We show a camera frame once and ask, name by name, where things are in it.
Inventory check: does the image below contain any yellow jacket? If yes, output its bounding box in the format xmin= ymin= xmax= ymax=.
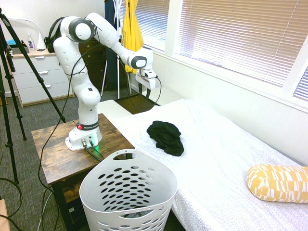
xmin=122 ymin=0 xmax=144 ymax=74

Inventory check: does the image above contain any black backpack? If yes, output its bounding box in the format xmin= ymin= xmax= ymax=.
xmin=44 ymin=17 xmax=64 ymax=53

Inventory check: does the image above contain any white coat rack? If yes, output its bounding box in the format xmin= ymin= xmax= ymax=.
xmin=101 ymin=0 xmax=132 ymax=99

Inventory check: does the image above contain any black floor cable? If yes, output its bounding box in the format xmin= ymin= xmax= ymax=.
xmin=0 ymin=177 xmax=24 ymax=231

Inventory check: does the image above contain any white perforated laundry basket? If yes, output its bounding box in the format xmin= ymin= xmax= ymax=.
xmin=79 ymin=149 xmax=179 ymax=231

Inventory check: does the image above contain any white drawer dresser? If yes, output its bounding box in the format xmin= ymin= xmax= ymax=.
xmin=11 ymin=50 xmax=75 ymax=108

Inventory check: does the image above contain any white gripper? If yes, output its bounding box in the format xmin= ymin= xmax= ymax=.
xmin=135 ymin=72 xmax=157 ymax=100

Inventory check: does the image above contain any cream white mattress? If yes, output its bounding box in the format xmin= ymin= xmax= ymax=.
xmin=97 ymin=99 xmax=134 ymax=119

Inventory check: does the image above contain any clear plastic bottle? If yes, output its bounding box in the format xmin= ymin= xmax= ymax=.
xmin=26 ymin=33 xmax=36 ymax=51

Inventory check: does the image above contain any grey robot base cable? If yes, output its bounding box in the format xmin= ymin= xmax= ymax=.
xmin=84 ymin=141 xmax=105 ymax=162

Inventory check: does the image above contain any white venetian window blind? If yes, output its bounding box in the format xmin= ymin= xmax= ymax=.
xmin=120 ymin=0 xmax=170 ymax=52
xmin=174 ymin=0 xmax=308 ymax=89
xmin=292 ymin=66 xmax=308 ymax=99

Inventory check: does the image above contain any white floor cable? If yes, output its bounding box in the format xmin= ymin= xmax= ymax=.
xmin=40 ymin=190 xmax=55 ymax=231

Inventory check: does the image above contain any dark blue hanging garment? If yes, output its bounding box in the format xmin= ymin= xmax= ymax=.
xmin=104 ymin=0 xmax=120 ymax=90

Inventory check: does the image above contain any black camera tripod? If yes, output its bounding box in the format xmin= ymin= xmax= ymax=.
xmin=0 ymin=7 xmax=66 ymax=185

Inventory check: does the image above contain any rustic wooden side table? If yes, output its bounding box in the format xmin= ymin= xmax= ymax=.
xmin=31 ymin=113 xmax=135 ymax=231

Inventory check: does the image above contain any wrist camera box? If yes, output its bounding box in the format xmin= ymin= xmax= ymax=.
xmin=141 ymin=69 xmax=156 ymax=79

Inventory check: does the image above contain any white circle-patterned duvet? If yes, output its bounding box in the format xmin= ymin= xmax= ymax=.
xmin=113 ymin=98 xmax=308 ymax=231

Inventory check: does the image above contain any white desk lamp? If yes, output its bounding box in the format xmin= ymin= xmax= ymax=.
xmin=9 ymin=18 xmax=46 ymax=50

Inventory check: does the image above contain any black mesh garment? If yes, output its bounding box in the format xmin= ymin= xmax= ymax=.
xmin=146 ymin=120 xmax=185 ymax=157

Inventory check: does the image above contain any grey box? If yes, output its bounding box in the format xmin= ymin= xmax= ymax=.
xmin=11 ymin=47 xmax=30 ymax=55

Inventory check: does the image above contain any yellow patterned bolster pillow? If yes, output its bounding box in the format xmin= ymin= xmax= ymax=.
xmin=246 ymin=164 xmax=308 ymax=205

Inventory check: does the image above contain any dark brown wooden dresser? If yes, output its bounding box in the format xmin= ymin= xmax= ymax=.
xmin=78 ymin=39 xmax=128 ymax=93

